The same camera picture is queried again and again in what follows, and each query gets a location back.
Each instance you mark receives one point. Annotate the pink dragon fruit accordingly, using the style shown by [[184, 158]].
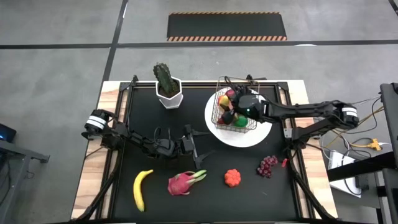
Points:
[[178, 183]]

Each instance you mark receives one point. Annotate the black device with blue light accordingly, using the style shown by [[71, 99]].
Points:
[[6, 133]]

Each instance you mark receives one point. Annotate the white box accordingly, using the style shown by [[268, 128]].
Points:
[[337, 161]]

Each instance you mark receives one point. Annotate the black metal rig frame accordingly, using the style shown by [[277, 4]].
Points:
[[199, 83]]

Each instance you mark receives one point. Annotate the white round plate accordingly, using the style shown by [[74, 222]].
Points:
[[242, 138]]

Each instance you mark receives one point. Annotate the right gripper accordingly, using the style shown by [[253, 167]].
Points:
[[252, 107]]

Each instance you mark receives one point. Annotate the black hazard striped floor mat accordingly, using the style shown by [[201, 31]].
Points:
[[227, 26]]

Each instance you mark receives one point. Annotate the orange bumpy fruit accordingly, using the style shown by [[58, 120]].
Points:
[[233, 178]]

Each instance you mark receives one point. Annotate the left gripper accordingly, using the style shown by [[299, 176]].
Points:
[[186, 145]]

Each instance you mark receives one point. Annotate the black table mat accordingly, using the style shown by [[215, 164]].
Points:
[[202, 205]]

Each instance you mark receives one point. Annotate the black upright panel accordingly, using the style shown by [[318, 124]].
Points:
[[390, 118]]

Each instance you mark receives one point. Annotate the green cucumber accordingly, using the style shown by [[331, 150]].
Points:
[[164, 77]]

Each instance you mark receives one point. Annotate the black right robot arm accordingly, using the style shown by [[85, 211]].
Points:
[[298, 110]]

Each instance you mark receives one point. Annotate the grey desk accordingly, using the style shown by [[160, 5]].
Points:
[[15, 152]]

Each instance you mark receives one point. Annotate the yellow banana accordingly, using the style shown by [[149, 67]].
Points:
[[138, 189]]

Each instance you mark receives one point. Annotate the red grape bunch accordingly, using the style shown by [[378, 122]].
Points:
[[265, 168]]

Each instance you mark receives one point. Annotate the black side table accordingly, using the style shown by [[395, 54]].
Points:
[[357, 168]]

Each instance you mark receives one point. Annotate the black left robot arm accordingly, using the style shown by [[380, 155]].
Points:
[[136, 141]]

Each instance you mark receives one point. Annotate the yellow papaya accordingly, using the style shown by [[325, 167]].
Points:
[[223, 102]]

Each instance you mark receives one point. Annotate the red ribbon tag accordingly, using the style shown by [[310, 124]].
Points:
[[284, 161]]

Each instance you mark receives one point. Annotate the yellow power plug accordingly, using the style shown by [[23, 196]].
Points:
[[374, 145]]

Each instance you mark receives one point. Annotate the green lime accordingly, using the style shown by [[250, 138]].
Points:
[[242, 122]]

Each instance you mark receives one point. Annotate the red yellow mango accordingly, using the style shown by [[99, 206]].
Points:
[[230, 93]]

